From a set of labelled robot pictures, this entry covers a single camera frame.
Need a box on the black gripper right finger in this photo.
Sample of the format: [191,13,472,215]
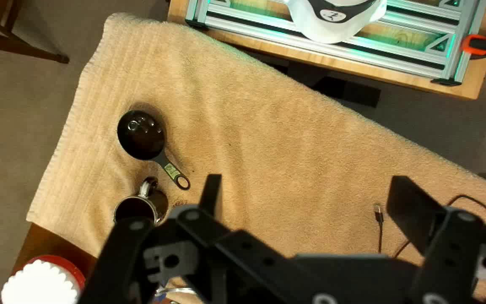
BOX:
[387,175,486,304]

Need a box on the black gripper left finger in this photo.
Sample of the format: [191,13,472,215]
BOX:
[80,173,240,304]

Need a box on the black measuring cup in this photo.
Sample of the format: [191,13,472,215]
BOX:
[115,109,193,193]

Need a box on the dark brown mug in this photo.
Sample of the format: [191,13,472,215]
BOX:
[114,176,173,227]

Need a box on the red bowl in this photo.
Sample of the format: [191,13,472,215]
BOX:
[26,254,88,304]

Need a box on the brown wooden dining table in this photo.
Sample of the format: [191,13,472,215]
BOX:
[11,222,100,278]

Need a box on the orange black clamp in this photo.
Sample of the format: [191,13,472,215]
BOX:
[460,33,486,60]

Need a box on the wooden base platform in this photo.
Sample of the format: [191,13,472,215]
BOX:
[166,0,486,102]

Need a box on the brown wooden chair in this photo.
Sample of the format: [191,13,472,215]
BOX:
[0,0,72,65]

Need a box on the black cable with plug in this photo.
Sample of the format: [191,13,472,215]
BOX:
[374,193,486,263]

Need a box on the aluminium base frame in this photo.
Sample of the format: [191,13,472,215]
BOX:
[185,0,486,87]

